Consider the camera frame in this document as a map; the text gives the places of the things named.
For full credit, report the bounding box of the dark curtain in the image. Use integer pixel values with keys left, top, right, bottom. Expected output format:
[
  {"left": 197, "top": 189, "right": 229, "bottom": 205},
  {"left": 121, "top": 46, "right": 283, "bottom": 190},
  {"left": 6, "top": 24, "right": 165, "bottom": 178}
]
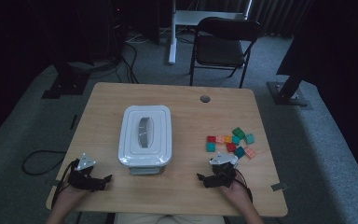
[
  {"left": 276, "top": 0, "right": 358, "bottom": 190},
  {"left": 0, "top": 0, "right": 63, "bottom": 148}
]

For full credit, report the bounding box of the black computer tower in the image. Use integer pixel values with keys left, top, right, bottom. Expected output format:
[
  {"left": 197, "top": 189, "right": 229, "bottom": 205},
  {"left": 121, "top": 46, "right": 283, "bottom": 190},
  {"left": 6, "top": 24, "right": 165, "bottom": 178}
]
[{"left": 105, "top": 0, "right": 129, "bottom": 60}]

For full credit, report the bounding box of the blue toy block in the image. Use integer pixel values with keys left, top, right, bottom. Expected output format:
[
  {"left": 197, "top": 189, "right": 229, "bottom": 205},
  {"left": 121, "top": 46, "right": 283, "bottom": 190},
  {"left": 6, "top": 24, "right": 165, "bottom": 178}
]
[{"left": 233, "top": 146, "right": 246, "bottom": 160}]

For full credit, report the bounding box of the person's left hand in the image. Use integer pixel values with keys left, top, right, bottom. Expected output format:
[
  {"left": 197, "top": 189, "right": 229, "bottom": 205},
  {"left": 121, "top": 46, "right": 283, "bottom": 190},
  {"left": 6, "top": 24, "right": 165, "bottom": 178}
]
[{"left": 56, "top": 186, "right": 90, "bottom": 207}]

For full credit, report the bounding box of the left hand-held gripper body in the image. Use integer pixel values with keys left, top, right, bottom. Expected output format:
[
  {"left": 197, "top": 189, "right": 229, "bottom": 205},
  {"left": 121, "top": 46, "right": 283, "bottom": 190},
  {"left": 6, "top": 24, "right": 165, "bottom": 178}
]
[{"left": 67, "top": 152, "right": 100, "bottom": 191}]

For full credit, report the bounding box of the black looped floor cable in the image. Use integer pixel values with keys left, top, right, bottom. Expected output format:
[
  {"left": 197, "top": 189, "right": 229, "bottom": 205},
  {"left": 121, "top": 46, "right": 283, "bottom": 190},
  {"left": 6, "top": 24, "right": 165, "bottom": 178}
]
[{"left": 21, "top": 149, "right": 68, "bottom": 176}]

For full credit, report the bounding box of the pile of toy building blocks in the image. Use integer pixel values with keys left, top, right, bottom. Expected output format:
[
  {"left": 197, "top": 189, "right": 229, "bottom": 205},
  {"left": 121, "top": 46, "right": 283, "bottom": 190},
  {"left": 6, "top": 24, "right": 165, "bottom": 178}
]
[{"left": 206, "top": 126, "right": 257, "bottom": 160}]

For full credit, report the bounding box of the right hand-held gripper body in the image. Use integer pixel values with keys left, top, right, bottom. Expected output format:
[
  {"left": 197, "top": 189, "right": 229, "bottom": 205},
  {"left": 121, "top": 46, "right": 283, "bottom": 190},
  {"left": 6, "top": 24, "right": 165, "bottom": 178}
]
[{"left": 209, "top": 151, "right": 241, "bottom": 189}]

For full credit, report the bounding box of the black floor cable bundle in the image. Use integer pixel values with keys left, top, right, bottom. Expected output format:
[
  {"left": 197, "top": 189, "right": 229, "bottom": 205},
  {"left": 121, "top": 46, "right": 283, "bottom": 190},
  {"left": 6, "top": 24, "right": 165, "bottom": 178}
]
[{"left": 68, "top": 41, "right": 139, "bottom": 84}]

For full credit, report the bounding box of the left hand-held gripper cable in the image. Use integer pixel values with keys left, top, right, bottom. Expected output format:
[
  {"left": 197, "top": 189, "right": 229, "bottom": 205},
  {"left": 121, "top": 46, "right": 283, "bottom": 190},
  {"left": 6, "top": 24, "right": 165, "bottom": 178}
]
[{"left": 50, "top": 159, "right": 77, "bottom": 210}]

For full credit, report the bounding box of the pink toy block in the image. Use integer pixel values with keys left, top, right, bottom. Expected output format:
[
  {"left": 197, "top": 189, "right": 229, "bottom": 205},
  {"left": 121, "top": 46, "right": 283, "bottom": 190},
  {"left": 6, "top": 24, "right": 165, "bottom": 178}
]
[{"left": 243, "top": 147, "right": 257, "bottom": 160}]

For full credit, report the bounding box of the hand-held gripper cable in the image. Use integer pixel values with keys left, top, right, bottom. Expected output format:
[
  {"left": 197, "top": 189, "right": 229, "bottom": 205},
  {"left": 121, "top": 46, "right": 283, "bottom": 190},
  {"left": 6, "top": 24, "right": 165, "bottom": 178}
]
[
  {"left": 50, "top": 159, "right": 77, "bottom": 210},
  {"left": 233, "top": 167, "right": 254, "bottom": 203}
]

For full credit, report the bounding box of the light teal toy block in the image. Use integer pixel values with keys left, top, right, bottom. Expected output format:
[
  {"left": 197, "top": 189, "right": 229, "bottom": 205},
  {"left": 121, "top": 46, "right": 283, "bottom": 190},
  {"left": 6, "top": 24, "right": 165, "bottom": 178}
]
[{"left": 243, "top": 133, "right": 256, "bottom": 146}]

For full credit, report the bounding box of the right hand-held gripper cable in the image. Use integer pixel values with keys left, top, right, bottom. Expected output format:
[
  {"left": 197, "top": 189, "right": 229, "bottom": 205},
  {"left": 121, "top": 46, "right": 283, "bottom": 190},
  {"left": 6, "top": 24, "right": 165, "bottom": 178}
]
[{"left": 233, "top": 167, "right": 254, "bottom": 203}]

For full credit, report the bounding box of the white desk frame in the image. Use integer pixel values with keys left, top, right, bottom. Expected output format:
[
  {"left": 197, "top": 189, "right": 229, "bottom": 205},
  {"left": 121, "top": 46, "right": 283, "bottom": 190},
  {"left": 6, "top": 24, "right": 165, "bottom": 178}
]
[{"left": 167, "top": 0, "right": 253, "bottom": 65}]

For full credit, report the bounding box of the black stand with gray base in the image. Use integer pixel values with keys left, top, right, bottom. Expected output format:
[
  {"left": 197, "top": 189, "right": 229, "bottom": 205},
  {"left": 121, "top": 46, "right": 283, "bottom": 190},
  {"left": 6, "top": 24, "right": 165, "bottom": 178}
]
[{"left": 266, "top": 69, "right": 310, "bottom": 107}]

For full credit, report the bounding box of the person's right hand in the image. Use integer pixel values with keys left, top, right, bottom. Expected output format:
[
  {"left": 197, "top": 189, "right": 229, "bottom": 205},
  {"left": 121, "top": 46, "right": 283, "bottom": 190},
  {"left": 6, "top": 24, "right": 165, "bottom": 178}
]
[{"left": 222, "top": 181, "right": 253, "bottom": 207}]

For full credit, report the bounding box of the white floor cable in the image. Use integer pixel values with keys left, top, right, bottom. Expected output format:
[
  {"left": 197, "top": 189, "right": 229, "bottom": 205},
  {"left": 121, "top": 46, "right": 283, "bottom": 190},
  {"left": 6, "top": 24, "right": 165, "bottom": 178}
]
[{"left": 125, "top": 31, "right": 152, "bottom": 44}]

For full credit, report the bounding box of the black folding chair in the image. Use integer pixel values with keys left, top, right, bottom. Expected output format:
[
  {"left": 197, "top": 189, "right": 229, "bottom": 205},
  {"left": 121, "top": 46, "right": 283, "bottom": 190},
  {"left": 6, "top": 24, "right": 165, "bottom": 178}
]
[{"left": 188, "top": 17, "right": 264, "bottom": 89}]

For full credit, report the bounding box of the black stand with square base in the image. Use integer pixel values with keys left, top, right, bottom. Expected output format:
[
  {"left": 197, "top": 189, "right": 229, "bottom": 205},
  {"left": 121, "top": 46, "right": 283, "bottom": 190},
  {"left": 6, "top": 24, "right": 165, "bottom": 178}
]
[{"left": 41, "top": 60, "right": 91, "bottom": 100}]

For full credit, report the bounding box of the white storage box lid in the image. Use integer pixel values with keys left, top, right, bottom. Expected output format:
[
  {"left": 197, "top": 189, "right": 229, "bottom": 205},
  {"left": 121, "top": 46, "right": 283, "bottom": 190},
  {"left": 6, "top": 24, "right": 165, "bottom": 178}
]
[{"left": 117, "top": 105, "right": 173, "bottom": 167}]

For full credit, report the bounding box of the green toy block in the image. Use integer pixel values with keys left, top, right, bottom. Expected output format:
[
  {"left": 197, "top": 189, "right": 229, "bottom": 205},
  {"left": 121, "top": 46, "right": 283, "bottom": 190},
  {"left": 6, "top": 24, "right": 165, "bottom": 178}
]
[{"left": 231, "top": 126, "right": 246, "bottom": 140}]

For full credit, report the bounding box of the clear plastic storage box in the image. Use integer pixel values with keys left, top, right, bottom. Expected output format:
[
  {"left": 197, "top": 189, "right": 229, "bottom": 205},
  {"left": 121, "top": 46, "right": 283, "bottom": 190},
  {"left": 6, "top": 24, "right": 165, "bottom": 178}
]
[{"left": 127, "top": 162, "right": 167, "bottom": 175}]

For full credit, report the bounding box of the gray pleated curtain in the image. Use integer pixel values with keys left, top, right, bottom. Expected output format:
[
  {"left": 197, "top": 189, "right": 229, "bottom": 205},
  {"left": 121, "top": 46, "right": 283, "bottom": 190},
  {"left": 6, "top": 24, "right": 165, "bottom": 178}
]
[{"left": 199, "top": 0, "right": 313, "bottom": 37}]

